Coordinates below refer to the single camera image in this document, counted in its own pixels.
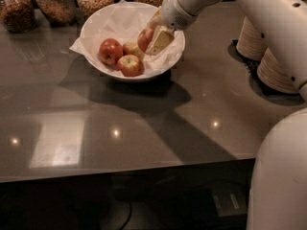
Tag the white ceramic bowl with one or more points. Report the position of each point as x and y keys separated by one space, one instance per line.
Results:
x=121 y=19

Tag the yellow-red apple at back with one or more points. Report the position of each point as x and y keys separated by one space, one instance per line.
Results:
x=131 y=48

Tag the red apple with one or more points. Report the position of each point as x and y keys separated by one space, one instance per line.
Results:
x=110 y=51
x=145 y=38

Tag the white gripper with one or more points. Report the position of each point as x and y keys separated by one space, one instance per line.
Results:
x=174 y=11

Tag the glass jar far left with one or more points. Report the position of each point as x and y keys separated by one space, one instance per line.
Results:
x=17 y=16

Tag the dark device under table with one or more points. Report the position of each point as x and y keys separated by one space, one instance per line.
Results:
x=212 y=209

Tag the red-yellow apple in front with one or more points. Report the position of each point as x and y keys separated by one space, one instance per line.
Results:
x=130 y=66

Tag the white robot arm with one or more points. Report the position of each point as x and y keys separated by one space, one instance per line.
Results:
x=278 y=191

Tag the black rubber mat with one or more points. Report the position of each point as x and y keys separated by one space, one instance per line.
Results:
x=254 y=80

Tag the white paper bowl liner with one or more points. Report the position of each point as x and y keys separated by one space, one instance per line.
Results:
x=121 y=24

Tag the glass jar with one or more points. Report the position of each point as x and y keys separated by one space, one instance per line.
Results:
x=17 y=16
x=58 y=12

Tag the rear stack paper bowls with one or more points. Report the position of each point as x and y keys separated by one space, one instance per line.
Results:
x=250 y=43

